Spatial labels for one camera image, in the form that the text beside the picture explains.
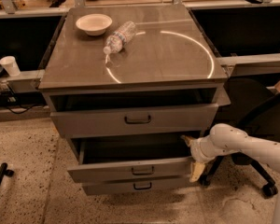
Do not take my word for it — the clear plastic water bottle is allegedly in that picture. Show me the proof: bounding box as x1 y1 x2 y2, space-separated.
104 21 136 55

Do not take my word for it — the grey drawer cabinet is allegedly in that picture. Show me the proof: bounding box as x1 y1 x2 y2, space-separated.
38 3 231 196

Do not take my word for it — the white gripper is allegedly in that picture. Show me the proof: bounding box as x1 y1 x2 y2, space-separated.
181 135 233 183

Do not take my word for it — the grey bottom drawer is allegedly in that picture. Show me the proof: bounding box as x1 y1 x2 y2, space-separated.
82 176 191 195

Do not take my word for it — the white paper cup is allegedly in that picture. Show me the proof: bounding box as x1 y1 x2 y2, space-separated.
0 56 21 77

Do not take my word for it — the black cable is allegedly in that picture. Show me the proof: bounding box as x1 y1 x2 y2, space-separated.
0 83 38 115

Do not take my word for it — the black office chair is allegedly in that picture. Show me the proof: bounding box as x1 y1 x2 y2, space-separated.
199 77 280 198

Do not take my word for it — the white bowl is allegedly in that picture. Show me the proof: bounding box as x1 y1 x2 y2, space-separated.
76 14 112 36

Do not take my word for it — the grey top drawer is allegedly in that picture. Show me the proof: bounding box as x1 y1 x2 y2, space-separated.
51 104 218 138

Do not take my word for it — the grey drawer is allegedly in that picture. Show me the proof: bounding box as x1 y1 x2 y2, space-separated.
82 176 191 195
68 135 193 183
51 104 218 138

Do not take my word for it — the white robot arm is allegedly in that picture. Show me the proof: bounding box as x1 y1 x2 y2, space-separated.
181 123 280 224

